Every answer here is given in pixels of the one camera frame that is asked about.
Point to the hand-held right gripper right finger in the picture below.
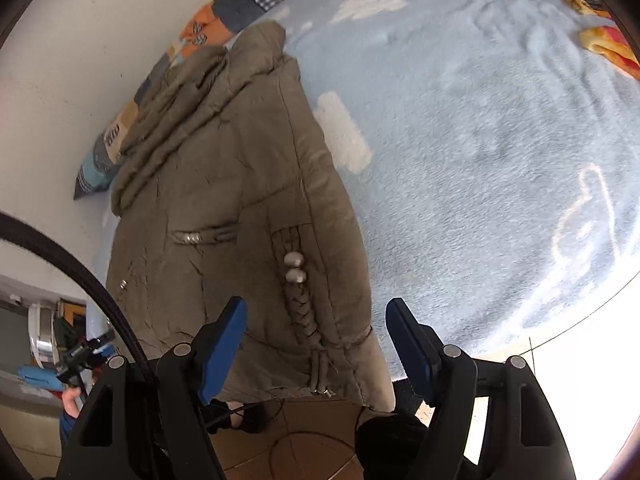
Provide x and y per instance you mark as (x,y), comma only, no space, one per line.
(407,350)

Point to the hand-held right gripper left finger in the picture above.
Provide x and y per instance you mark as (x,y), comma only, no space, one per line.
(222,355)

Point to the brown padded coat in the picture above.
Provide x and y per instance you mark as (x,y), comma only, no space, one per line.
(225,185)

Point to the person's left forearm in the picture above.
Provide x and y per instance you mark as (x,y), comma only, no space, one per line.
(66,427)

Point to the person's left hand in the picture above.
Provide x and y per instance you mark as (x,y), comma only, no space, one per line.
(71,400)

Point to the black shoe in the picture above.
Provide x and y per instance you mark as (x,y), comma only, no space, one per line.
(240,417)

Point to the light blue cloud blanket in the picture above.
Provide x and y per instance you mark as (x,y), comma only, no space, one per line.
(475,135)

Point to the patchwork folded quilt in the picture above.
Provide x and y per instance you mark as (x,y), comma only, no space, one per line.
(235,5)

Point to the yellow orange printed cloth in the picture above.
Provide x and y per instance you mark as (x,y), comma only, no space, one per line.
(610,45)

